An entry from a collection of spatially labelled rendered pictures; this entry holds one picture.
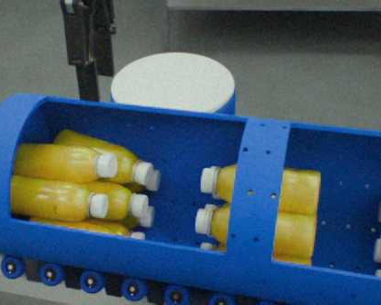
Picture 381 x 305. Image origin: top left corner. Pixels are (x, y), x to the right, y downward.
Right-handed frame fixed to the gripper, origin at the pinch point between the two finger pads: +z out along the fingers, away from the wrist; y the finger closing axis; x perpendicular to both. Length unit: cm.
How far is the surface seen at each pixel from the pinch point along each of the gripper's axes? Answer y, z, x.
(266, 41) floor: 254, 134, -4
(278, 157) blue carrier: -4.3, 8.3, -28.1
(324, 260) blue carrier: 2, 35, -38
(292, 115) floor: 182, 133, -26
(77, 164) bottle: -2.9, 16.7, 3.9
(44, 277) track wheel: -12.1, 35.7, 8.8
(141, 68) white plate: 46, 29, 8
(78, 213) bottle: -8.7, 21.9, 2.2
